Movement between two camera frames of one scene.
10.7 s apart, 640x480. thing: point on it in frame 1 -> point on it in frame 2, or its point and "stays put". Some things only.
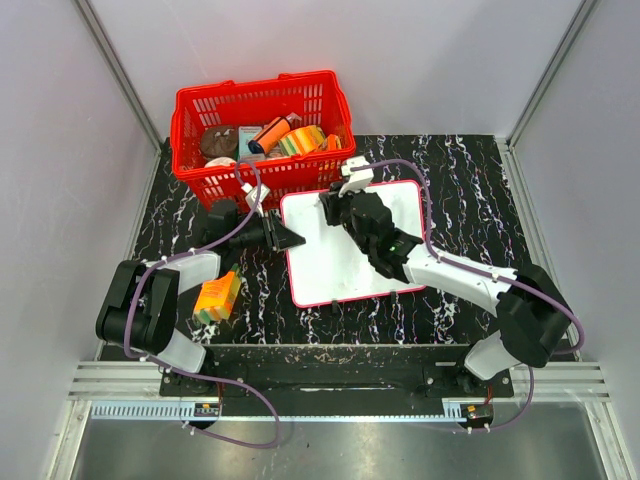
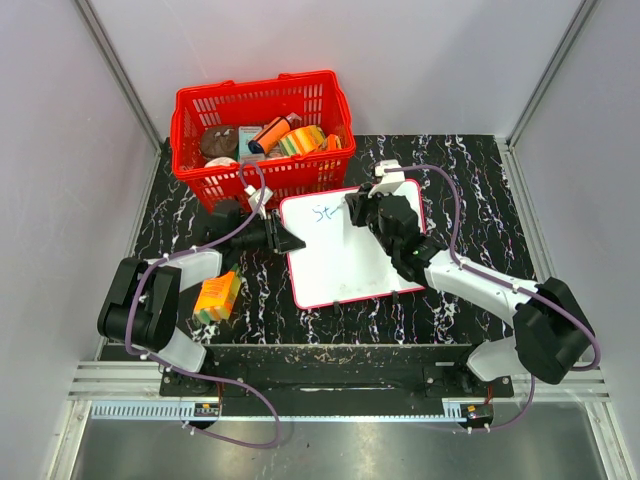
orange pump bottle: [273, 133] stays put
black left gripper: [277, 237] stays put
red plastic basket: [288, 135] stays put
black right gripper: [332, 203] -> [359, 202]
